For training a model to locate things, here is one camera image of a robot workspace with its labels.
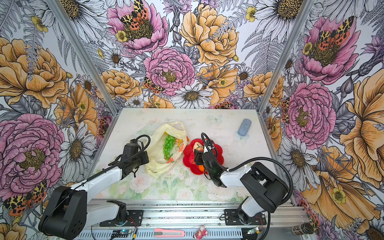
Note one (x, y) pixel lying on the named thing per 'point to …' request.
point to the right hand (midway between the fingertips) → (198, 154)
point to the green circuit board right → (254, 230)
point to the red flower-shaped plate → (188, 153)
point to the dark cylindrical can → (305, 228)
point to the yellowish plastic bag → (157, 165)
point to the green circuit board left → (121, 233)
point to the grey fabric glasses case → (244, 127)
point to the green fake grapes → (169, 141)
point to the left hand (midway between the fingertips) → (146, 159)
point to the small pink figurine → (201, 232)
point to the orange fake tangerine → (201, 168)
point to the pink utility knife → (168, 233)
